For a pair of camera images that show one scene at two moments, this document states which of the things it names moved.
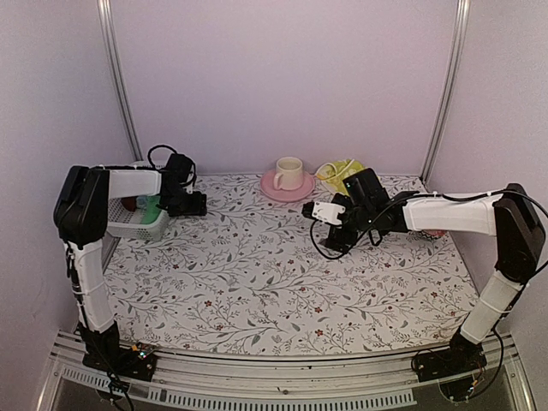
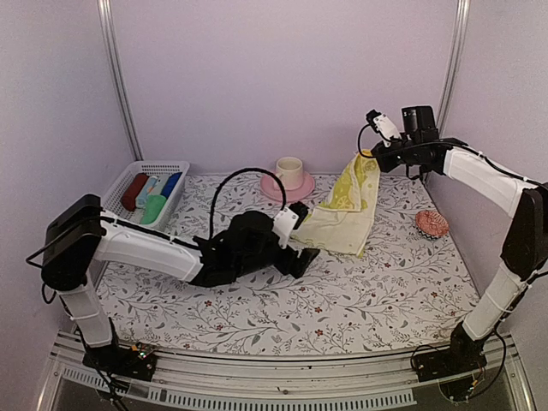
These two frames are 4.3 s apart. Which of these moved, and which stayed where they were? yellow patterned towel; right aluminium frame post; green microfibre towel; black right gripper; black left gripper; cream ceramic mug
Moved: black right gripper; yellow patterned towel; black left gripper
Stayed: right aluminium frame post; green microfibre towel; cream ceramic mug
